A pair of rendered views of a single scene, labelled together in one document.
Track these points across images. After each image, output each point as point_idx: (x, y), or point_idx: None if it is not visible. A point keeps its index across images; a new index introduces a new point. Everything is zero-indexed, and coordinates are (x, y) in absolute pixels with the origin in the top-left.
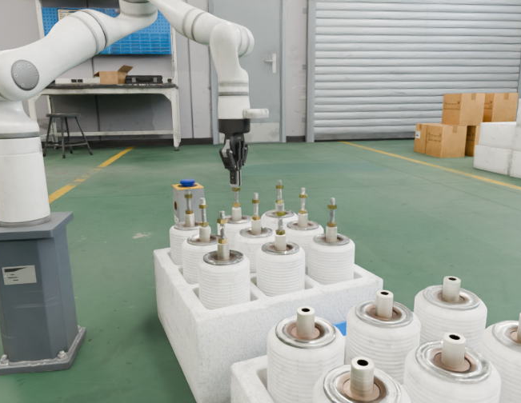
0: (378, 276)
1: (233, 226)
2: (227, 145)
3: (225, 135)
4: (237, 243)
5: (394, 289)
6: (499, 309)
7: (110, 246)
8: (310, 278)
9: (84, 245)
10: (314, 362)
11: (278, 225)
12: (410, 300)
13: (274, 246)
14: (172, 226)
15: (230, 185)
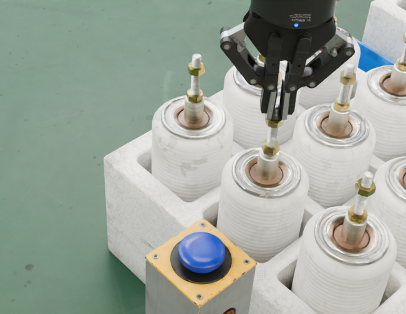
0: (17, 129)
1: (305, 171)
2: (339, 32)
3: (333, 17)
4: (368, 156)
5: (72, 112)
6: (113, 22)
7: None
8: (352, 100)
9: None
10: None
11: None
12: (112, 96)
13: (403, 88)
14: (369, 268)
15: (286, 119)
